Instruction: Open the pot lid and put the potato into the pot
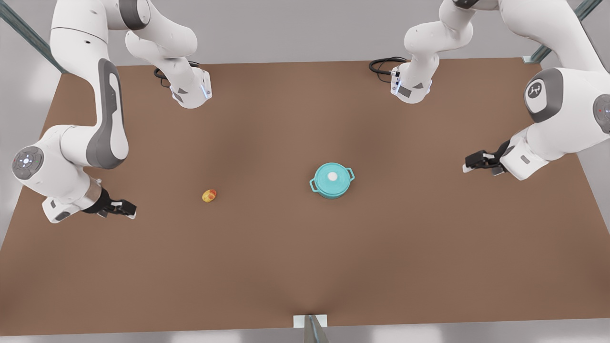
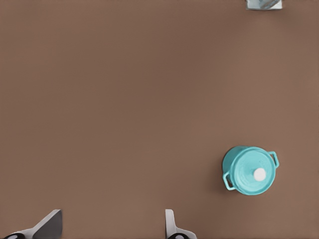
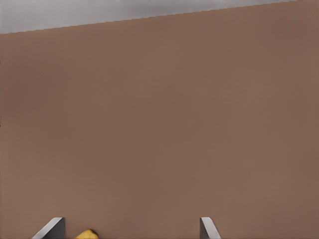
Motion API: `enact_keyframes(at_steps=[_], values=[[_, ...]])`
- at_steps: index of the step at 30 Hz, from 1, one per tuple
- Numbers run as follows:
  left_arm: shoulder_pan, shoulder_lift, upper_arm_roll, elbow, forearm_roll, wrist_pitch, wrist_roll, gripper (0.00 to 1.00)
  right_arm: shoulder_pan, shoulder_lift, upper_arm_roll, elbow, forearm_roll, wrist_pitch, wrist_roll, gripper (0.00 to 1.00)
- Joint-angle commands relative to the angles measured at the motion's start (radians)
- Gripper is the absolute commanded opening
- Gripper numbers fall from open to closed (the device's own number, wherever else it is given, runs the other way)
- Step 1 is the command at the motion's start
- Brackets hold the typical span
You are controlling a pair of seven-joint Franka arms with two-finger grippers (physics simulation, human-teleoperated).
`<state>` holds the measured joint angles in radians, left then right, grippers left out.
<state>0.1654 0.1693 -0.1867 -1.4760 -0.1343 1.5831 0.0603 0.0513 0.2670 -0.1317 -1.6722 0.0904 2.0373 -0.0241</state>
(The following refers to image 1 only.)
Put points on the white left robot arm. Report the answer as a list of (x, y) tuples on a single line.
[(557, 95)]

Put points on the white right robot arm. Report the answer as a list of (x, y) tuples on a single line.
[(81, 52)]

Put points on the yellow red potato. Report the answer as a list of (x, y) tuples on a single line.
[(209, 196)]

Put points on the teal pot lid white knob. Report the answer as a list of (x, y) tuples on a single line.
[(332, 176)]

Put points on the teal pot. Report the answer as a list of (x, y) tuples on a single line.
[(333, 190)]

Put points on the silver frame post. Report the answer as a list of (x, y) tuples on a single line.
[(312, 328), (555, 35), (28, 35)]

